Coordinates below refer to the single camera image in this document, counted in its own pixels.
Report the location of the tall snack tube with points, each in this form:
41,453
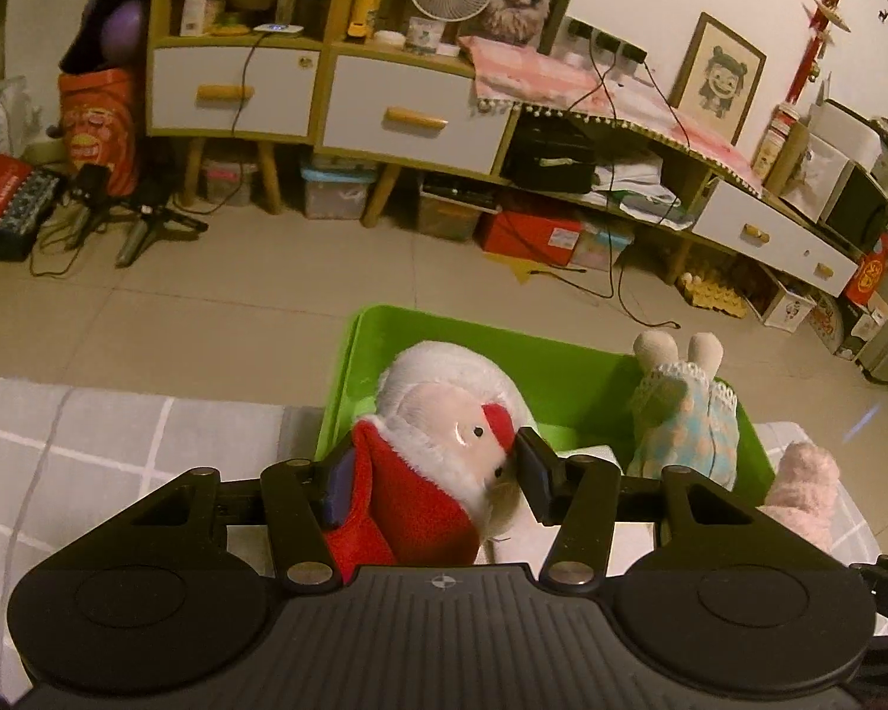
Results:
773,140

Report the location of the green plastic box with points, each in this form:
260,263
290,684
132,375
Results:
577,388

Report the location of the curved wooden tv stand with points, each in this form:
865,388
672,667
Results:
681,259

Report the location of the teal storage box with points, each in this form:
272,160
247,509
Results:
603,248

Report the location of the white cardboard box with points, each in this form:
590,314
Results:
851,129

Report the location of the clear storage box blue lid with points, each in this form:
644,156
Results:
337,196

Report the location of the grey checked blanket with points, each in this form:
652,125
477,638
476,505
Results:
118,444

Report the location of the yellow bottle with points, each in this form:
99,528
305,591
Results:
366,4

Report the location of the low wooden drawer cabinet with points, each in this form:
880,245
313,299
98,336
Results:
381,196

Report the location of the black flat device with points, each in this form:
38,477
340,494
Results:
459,191

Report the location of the orange snack bag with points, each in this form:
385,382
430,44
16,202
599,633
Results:
96,126

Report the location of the white carton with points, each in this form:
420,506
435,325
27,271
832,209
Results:
201,7

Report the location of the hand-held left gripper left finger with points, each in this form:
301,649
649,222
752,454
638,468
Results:
337,495

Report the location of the red gold box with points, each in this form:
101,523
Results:
869,274

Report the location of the egg tray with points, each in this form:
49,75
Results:
710,296

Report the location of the black bag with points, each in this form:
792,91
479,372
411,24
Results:
555,155

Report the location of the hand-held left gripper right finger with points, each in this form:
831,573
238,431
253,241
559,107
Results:
529,481

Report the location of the round patterned tin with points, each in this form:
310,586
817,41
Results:
829,325

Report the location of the black tripod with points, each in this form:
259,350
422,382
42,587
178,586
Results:
92,185

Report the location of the santa plush toy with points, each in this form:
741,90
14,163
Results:
414,503

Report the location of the dark tote bag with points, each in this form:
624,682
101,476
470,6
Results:
89,37

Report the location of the purple ball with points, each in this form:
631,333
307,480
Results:
126,33

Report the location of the folded clothes stack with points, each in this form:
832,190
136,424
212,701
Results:
636,185

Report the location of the wall power strip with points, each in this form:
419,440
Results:
607,41

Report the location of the red cardboard box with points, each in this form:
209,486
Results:
525,237

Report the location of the white jar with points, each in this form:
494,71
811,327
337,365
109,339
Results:
425,35

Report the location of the rabbit plush checked dress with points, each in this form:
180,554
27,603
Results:
681,436

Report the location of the black microwave oven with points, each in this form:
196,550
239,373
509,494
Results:
855,203

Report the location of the framed cartoon girl picture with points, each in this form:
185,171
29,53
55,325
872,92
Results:
718,78

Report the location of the white patterned box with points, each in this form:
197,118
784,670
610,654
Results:
788,307

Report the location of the pink table runner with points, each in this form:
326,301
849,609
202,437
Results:
533,66

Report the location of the red black gift box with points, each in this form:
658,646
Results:
0,177

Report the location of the white router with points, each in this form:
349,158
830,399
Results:
280,29

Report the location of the pink plush toy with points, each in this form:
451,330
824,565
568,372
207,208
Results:
806,488

